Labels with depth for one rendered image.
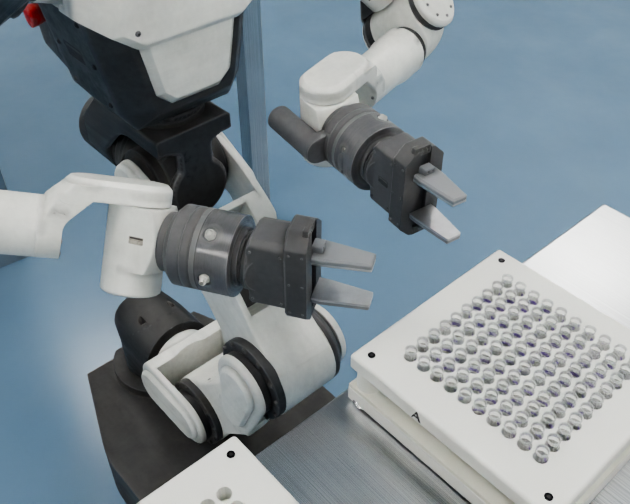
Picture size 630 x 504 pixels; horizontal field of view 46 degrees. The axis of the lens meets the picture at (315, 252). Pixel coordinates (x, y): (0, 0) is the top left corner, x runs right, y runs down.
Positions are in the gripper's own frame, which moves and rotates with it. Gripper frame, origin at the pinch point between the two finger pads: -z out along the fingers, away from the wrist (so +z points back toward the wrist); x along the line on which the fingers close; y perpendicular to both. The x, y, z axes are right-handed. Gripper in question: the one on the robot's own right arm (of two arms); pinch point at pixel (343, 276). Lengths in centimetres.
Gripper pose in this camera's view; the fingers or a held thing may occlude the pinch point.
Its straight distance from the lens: 76.3
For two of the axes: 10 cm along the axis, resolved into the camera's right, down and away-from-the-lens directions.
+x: 0.0, 7.5, 6.6
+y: -2.8, 6.4, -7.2
